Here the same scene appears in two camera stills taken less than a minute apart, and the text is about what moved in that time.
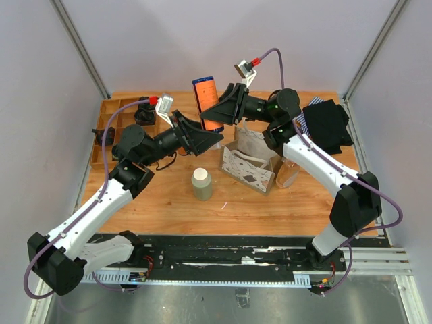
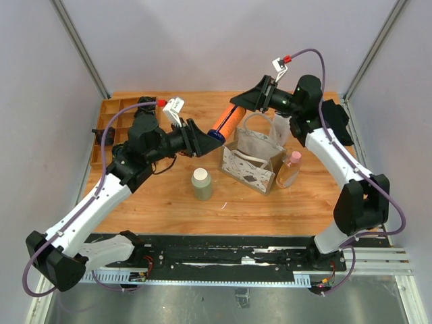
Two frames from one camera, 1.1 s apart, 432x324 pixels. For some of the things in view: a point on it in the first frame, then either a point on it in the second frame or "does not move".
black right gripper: x=231 y=105 to x=258 y=97
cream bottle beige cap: x=202 y=182 does not move
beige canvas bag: x=249 y=160 does not move
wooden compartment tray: x=117 y=113 does not move
